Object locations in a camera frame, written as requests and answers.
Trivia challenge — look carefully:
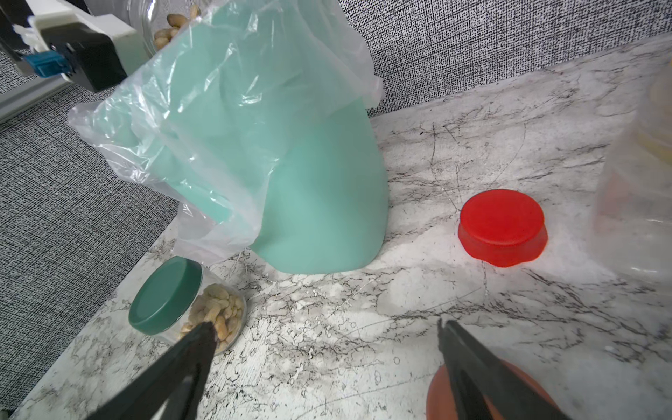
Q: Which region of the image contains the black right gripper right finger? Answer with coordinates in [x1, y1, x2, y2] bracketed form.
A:
[437, 320, 568, 419]

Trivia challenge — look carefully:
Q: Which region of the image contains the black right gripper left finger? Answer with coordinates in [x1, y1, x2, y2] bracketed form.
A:
[89, 322, 217, 419]

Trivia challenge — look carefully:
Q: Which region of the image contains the red jar lid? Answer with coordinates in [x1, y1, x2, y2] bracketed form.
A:
[458, 189, 549, 268]

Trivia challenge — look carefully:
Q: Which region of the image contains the clear jar with peanuts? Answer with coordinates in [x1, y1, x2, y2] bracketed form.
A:
[588, 66, 671, 283]

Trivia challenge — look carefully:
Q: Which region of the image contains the orange-lidded peanut jar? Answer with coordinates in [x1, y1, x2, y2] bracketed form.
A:
[124, 0, 212, 56]

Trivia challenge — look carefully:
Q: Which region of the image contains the green-lidded peanut jar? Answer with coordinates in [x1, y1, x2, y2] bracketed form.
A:
[128, 257, 248, 355]

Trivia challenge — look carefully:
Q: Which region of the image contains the clear plastic bin liner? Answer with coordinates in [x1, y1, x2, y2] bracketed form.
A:
[66, 0, 385, 266]

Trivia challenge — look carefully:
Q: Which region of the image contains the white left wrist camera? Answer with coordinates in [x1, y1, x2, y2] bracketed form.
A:
[1, 1, 152, 93]

